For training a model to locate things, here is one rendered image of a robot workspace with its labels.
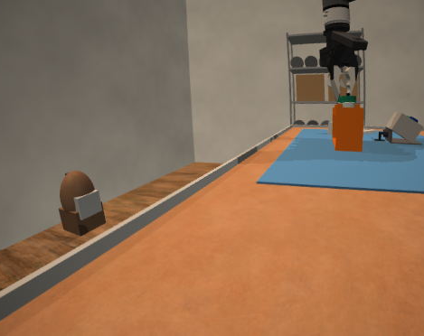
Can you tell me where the blue bench mat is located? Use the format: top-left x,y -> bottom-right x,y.
257,129 -> 424,194

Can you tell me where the grey table edge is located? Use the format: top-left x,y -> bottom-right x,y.
0,127 -> 287,321

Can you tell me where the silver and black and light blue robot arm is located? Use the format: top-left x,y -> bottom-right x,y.
322,0 -> 368,51

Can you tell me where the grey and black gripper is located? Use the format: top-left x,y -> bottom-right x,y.
319,23 -> 359,102

